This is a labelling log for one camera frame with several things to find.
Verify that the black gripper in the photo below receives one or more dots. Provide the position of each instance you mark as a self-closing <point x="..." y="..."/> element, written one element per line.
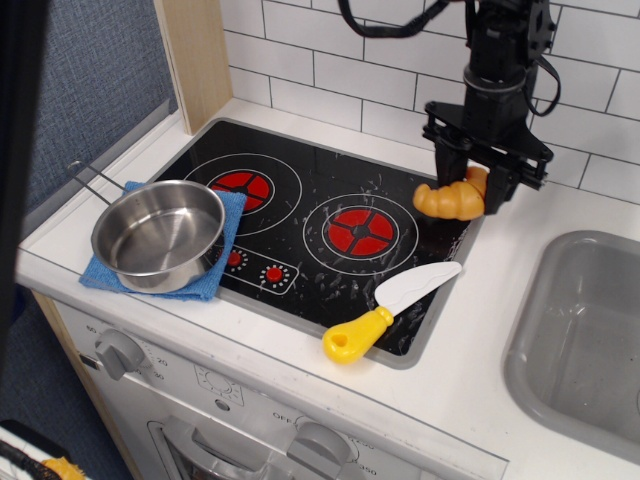
<point x="489" y="128"/>

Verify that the orange toy croissant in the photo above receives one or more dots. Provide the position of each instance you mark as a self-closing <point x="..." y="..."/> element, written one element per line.
<point x="462" y="200"/>

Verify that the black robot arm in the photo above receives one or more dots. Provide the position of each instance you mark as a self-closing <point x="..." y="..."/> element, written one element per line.
<point x="507" y="39"/>

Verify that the black toy stovetop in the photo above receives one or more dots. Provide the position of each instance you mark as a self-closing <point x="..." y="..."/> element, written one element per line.
<point x="320" y="230"/>

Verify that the grey sink basin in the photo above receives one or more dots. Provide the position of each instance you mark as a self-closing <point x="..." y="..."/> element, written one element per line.
<point x="573" y="363"/>

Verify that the grey right oven knob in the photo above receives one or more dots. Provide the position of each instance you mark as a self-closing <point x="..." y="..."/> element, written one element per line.
<point x="319" y="449"/>

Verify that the grey oven knob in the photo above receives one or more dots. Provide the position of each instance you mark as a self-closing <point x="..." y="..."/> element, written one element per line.
<point x="118" y="353"/>
<point x="319" y="449"/>

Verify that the stainless steel pot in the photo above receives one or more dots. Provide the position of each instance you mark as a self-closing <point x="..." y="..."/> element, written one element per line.
<point x="158" y="238"/>

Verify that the blue cloth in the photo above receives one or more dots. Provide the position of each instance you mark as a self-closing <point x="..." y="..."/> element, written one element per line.
<point x="205" y="289"/>

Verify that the white toy oven front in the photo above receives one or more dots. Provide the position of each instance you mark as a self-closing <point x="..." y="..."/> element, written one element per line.
<point x="167" y="384"/>

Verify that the grey left oven knob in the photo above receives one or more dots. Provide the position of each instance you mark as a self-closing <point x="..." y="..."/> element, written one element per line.
<point x="118" y="353"/>

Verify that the yellow object bottom left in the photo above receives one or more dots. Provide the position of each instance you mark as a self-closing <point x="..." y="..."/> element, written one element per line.
<point x="65" y="469"/>

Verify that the yellow handled toy knife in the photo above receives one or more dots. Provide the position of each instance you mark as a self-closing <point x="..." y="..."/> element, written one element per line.
<point x="348" y="342"/>

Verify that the silver oven door handle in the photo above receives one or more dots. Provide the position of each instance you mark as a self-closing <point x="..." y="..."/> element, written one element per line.
<point x="217" y="453"/>

